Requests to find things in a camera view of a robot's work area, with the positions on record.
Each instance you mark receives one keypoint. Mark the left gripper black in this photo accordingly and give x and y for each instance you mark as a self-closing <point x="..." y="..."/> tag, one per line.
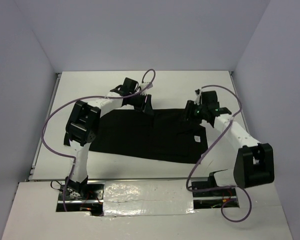
<point x="146" y="107"/>

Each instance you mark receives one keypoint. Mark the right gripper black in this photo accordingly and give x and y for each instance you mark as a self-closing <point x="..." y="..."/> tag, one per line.
<point x="189" y="110"/>

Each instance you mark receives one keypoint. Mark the black long sleeve shirt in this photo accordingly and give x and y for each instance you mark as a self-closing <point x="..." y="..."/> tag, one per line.
<point x="163" y="136"/>

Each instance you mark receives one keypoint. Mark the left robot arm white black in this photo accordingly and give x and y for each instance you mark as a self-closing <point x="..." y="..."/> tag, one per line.
<point x="83" y="124"/>

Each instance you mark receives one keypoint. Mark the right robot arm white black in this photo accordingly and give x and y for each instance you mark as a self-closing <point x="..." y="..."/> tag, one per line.
<point x="222" y="120"/>

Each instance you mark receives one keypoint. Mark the silver foil sheet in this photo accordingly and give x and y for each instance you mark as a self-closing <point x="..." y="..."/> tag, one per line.
<point x="147" y="198"/>

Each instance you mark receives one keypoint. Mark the white foam board front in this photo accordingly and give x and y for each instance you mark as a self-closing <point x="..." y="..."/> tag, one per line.
<point x="33" y="216"/>

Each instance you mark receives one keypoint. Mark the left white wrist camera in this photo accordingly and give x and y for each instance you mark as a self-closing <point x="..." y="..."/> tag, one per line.
<point x="144" y="87"/>

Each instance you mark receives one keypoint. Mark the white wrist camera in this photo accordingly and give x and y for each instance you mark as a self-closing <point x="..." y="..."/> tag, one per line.
<point x="197" y="100"/>
<point x="144" y="87"/>

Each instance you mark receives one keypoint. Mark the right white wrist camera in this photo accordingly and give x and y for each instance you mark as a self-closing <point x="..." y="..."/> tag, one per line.
<point x="197" y="100"/>

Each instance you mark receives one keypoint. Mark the aluminium rail right edge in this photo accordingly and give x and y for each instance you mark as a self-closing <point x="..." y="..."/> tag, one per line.
<point x="245" y="120"/>

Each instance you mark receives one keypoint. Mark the aluminium rail edge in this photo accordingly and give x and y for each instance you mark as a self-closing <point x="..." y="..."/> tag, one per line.
<point x="245" y="120"/>
<point x="35" y="159"/>

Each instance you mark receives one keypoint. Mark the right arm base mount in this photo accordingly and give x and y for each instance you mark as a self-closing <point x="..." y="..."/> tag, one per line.
<point x="218" y="194"/>

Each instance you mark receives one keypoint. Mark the aluminium rail left edge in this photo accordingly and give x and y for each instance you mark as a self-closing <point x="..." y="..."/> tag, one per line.
<point x="35" y="159"/>

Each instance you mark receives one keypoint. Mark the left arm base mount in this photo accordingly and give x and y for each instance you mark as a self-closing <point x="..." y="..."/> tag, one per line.
<point x="91" y="200"/>

